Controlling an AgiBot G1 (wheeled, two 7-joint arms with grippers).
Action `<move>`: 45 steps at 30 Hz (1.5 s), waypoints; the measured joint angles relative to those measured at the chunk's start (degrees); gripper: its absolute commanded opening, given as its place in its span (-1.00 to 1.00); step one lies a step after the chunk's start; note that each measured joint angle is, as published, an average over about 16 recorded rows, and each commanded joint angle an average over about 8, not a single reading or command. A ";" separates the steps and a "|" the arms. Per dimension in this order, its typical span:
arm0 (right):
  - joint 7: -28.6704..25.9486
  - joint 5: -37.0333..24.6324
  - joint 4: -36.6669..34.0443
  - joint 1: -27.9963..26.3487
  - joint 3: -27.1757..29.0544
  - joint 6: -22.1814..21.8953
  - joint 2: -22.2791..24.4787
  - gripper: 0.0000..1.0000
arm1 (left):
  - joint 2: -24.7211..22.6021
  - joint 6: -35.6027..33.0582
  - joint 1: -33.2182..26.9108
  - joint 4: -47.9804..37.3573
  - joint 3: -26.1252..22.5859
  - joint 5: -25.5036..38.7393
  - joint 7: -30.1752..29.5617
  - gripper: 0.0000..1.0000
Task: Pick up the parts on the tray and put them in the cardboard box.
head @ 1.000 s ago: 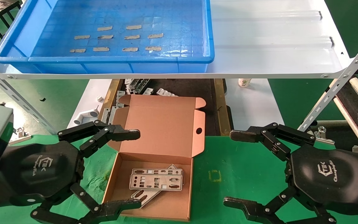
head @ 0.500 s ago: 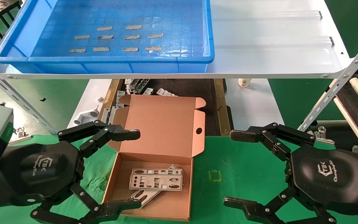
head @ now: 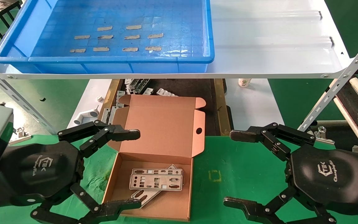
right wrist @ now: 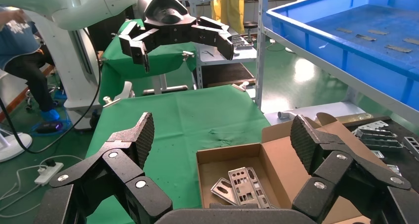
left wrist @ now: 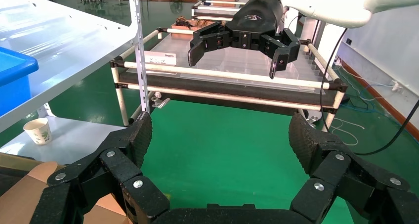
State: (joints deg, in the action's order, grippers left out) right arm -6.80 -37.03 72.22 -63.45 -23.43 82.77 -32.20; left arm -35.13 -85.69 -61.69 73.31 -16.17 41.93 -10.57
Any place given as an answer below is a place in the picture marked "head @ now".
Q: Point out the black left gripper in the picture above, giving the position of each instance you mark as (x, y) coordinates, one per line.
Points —
(39, 168)

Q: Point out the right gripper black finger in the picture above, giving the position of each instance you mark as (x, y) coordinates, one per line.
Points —
(244, 135)

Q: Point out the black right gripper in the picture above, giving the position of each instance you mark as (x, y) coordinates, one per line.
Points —
(328, 177)

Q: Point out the metal I/O shield plate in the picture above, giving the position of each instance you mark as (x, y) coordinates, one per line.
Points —
(169, 179)
(176, 171)
(152, 193)

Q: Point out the open brown cardboard box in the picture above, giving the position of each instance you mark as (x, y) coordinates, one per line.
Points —
(166, 124)

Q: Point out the blue plastic tray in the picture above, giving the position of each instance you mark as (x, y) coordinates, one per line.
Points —
(182, 31)

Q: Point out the green table mat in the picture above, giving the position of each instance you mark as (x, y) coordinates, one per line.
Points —
(244, 174)

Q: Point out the white paper cup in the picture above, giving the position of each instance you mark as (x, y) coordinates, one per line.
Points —
(244, 83)

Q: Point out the white plastic pipe fitting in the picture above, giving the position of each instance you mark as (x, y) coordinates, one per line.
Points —
(85, 117)

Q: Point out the black conveyor with brass rails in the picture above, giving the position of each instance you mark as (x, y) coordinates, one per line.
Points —
(191, 88)

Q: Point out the small white plastic piece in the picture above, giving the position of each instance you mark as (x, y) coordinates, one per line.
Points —
(99, 98)

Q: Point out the silver binder clip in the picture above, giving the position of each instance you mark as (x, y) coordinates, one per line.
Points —
(322, 133)

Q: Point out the white metal shelf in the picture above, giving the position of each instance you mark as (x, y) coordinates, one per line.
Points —
(259, 46)

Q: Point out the slotted metal shelf strut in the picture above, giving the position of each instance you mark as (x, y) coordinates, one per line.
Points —
(17, 96)
(337, 82)

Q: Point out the black side conveyor belt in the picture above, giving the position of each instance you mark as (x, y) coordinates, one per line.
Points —
(351, 96)

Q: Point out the silver metal bracket part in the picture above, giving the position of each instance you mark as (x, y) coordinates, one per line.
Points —
(140, 84)
(148, 91)
(105, 115)
(120, 96)
(113, 112)
(166, 92)

